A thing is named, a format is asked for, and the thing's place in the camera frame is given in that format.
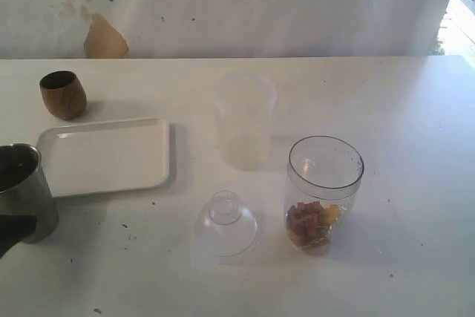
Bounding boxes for steel metal cup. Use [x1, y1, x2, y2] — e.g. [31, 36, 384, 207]
[1, 143, 59, 244]

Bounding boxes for brown wooden cup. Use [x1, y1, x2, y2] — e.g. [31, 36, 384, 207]
[39, 71, 87, 120]

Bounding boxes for wooden block pieces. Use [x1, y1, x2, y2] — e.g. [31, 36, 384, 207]
[286, 201, 330, 249]

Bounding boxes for gold coin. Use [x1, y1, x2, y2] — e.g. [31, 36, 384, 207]
[320, 204, 341, 225]

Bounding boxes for clear dome jar lid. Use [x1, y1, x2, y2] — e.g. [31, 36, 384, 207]
[193, 191, 258, 264]

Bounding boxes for clear plastic jar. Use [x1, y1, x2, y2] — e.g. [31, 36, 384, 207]
[284, 135, 364, 254]

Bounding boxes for white rectangular tray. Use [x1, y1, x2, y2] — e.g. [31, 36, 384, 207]
[36, 118, 170, 197]

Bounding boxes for frosted plastic beaker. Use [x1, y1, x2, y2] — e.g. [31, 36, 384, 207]
[214, 73, 278, 171]

